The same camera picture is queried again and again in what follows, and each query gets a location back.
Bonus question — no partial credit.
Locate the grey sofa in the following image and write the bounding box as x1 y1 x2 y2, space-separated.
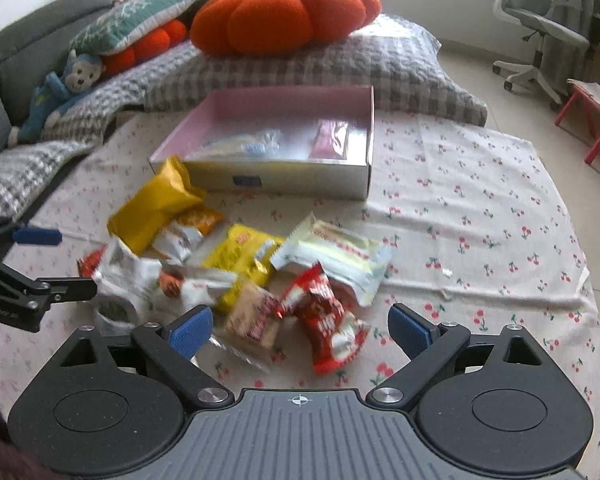
0 0 116 156

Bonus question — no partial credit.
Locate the beige brown snack packet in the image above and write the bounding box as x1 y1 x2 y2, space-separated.
215 282 283 366

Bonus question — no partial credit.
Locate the orange white cookie packet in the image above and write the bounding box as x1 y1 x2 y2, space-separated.
152 206 225 265

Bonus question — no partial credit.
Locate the silver snack packet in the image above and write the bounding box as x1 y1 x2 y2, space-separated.
92 305 143 338

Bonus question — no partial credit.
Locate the red white snack packet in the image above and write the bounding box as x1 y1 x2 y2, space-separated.
278 262 372 376

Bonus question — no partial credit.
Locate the grey checked pillow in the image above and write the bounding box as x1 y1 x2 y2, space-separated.
142 12 488 126

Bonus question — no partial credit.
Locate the crumpled newspaper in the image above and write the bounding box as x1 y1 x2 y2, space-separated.
567 78 600 111

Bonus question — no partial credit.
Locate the pink cardboard box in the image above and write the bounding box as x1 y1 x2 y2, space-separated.
148 85 376 202

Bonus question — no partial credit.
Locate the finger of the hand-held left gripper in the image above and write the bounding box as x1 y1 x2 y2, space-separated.
0 216 63 256
0 254 98 333

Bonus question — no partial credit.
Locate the white blue snack packet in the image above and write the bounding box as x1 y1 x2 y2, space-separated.
200 129 283 156

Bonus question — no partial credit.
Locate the green patterned pillow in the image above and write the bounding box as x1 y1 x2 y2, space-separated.
69 0 203 57

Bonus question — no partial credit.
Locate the white green snack packet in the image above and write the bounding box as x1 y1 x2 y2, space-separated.
90 236 163 323

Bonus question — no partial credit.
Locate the white office chair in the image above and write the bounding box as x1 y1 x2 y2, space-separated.
492 0 593 111

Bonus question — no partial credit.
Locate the large yellow snack packet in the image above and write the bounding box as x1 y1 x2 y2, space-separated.
107 156 207 253

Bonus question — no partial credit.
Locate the blue monkey plush toy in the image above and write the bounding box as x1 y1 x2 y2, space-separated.
7 50 106 148

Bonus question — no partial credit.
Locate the small yellow snack packet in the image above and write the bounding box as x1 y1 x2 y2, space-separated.
200 223 286 313

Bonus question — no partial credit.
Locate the pink red snack packet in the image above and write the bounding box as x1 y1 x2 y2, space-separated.
307 119 353 161

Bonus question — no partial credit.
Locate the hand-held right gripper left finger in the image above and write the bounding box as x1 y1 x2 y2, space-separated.
45 305 233 409

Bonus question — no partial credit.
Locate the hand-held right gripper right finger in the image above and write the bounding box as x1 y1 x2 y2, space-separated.
369 303 556 408

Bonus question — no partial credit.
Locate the red child chair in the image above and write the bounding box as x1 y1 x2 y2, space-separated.
554 60 600 166

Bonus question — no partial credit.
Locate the cream wafer packet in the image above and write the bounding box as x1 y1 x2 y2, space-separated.
270 212 393 308

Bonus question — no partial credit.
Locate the white orange snack packet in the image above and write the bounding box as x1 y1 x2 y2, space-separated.
160 267 238 311

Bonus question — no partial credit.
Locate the grey checked blanket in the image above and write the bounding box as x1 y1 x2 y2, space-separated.
0 40 196 221

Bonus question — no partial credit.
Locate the cherry print cloth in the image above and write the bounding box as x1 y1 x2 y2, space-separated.
0 110 600 461

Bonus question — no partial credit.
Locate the small orange pumpkin cushion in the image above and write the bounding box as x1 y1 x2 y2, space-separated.
100 19 188 78

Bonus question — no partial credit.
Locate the large orange pumpkin cushion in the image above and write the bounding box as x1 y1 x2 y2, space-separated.
189 0 382 57

